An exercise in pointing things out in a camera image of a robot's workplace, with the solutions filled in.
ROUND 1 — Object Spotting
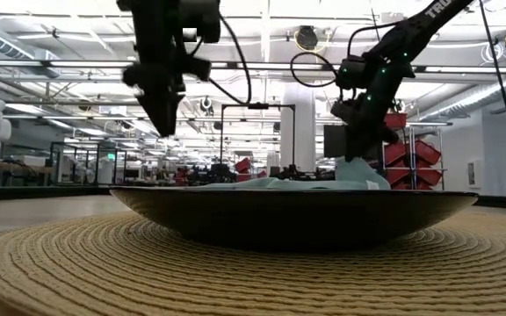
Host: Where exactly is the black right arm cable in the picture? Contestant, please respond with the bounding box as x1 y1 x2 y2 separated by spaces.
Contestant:
290 21 397 89

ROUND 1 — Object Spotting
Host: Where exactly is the flat red storage bin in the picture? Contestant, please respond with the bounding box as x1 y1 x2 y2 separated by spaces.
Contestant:
383 111 408 129

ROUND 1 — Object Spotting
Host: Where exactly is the round woven straw placemat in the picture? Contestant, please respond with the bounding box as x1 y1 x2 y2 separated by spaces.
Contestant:
0 210 506 316

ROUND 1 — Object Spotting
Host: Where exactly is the patterned ceramic plate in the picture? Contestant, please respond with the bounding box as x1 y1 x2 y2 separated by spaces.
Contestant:
110 186 479 254

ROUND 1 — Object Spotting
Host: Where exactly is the dark background workbench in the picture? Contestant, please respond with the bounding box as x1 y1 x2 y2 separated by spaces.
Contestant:
270 164 337 182

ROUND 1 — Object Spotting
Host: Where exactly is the light blue cloth napkin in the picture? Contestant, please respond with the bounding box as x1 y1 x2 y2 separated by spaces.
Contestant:
206 156 391 191

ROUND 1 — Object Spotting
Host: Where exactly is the small red background bin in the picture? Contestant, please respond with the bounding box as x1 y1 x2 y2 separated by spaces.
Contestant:
234 157 253 175

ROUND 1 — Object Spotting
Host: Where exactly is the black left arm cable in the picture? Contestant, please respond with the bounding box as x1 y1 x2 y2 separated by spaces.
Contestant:
208 12 253 106

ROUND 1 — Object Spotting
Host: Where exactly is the white building column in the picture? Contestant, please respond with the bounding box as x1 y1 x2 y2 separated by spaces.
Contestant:
278 83 317 173

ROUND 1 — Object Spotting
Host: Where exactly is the dark background machinery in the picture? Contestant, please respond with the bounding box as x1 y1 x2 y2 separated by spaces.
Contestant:
173 162 236 185

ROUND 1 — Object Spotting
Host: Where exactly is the black cell frame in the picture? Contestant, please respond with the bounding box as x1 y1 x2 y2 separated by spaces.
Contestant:
49 142 127 186

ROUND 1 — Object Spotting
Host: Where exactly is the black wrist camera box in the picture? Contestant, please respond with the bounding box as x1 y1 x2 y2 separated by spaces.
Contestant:
178 0 222 45
330 98 359 125

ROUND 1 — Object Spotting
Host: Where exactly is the black monitor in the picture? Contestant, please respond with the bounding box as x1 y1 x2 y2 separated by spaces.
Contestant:
322 125 347 159

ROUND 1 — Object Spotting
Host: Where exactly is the black slanted pole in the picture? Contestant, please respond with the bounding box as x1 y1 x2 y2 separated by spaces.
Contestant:
479 0 506 173

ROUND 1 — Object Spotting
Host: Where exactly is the white wall box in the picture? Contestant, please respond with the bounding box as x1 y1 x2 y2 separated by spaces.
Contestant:
466 157 486 185

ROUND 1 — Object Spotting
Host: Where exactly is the metal storage rack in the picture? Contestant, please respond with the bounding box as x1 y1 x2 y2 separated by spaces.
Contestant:
382 125 447 190

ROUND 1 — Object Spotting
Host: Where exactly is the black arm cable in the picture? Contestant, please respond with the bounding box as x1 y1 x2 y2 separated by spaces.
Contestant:
290 21 397 89
208 12 253 106

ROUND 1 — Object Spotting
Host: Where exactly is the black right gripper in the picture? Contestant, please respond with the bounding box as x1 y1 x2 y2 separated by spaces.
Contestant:
344 87 400 162

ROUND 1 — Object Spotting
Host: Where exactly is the tilted red storage bin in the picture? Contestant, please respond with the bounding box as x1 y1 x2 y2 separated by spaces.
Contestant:
413 139 442 166
416 168 443 185
384 142 408 166
387 167 410 186

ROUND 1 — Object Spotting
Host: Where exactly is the long ceiling light bar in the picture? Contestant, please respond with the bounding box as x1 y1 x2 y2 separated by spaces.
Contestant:
0 60 506 74

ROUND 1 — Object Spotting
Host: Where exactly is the wooden background desk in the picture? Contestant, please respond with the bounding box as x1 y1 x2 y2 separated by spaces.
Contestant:
0 161 54 189

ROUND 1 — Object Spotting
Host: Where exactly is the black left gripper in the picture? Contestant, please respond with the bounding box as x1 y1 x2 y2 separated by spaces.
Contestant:
123 43 213 137

